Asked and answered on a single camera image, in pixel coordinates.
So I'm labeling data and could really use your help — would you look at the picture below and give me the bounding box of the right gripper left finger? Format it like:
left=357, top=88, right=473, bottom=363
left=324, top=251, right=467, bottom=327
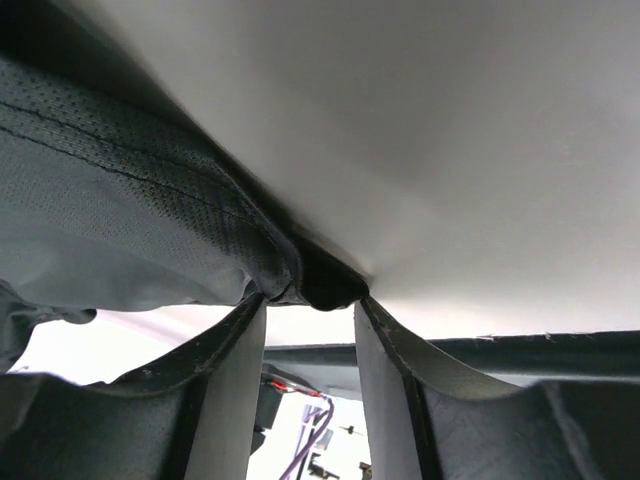
left=1, top=294, right=266, bottom=479

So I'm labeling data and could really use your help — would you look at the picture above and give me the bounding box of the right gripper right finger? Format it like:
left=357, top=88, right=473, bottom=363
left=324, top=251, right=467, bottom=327
left=354, top=298, right=639, bottom=479

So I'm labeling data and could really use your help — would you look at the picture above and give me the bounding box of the black t shirt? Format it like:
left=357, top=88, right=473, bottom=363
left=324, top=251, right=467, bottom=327
left=1, top=1, right=368, bottom=370

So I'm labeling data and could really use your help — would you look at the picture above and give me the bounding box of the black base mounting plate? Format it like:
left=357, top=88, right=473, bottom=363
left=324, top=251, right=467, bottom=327
left=264, top=331, right=639, bottom=400

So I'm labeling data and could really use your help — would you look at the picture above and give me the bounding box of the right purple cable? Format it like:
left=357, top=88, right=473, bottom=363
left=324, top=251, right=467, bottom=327
left=277, top=394, right=336, bottom=480

